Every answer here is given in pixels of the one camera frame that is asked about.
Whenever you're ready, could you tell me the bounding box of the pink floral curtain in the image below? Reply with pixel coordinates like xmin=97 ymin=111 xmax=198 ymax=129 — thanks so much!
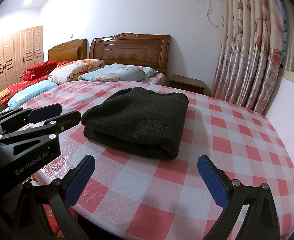
xmin=211 ymin=0 xmax=284 ymax=113

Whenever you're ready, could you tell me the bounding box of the glossy brown wooden headboard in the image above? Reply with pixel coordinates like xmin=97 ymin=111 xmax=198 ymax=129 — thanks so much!
xmin=88 ymin=33 xmax=171 ymax=75

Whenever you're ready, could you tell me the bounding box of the dark wooden nightstand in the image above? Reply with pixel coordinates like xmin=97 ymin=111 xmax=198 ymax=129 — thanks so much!
xmin=169 ymin=75 xmax=205 ymax=94

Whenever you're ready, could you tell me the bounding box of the dark striped knit sweater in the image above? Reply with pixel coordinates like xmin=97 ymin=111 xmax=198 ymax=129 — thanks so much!
xmin=81 ymin=87 xmax=189 ymax=160

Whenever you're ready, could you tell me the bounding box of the beige louvered wardrobe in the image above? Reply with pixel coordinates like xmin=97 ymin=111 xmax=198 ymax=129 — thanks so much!
xmin=0 ymin=25 xmax=44 ymax=91

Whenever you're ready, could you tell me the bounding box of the light blue floral folded quilt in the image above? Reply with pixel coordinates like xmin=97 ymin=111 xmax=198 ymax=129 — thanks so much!
xmin=78 ymin=63 xmax=158 ymax=82

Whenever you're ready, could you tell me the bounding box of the white wall cable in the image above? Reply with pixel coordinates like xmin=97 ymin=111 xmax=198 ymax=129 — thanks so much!
xmin=206 ymin=0 xmax=224 ymax=28

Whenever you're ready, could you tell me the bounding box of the pink checkered bed cover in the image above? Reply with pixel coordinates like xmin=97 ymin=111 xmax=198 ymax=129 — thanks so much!
xmin=17 ymin=80 xmax=294 ymax=240

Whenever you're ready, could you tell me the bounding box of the light blue pillow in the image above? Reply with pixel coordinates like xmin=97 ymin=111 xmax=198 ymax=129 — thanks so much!
xmin=8 ymin=80 xmax=58 ymax=110

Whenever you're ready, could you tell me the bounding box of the red bedding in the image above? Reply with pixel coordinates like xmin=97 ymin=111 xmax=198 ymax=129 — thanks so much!
xmin=0 ymin=61 xmax=71 ymax=110

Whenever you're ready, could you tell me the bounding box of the orange floral white folded quilt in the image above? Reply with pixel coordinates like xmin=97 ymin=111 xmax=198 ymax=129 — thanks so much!
xmin=47 ymin=59 xmax=105 ymax=85

